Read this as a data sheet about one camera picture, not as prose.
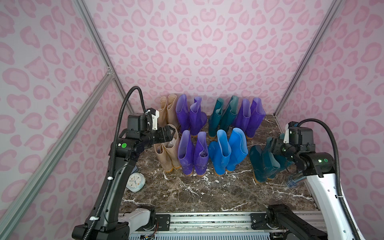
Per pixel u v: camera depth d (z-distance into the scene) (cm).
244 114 84
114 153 42
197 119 99
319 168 42
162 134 59
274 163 66
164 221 73
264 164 73
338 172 40
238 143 77
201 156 68
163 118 96
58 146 57
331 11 71
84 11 69
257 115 86
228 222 75
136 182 84
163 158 75
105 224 36
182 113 88
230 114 86
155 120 60
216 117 88
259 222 73
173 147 72
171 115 91
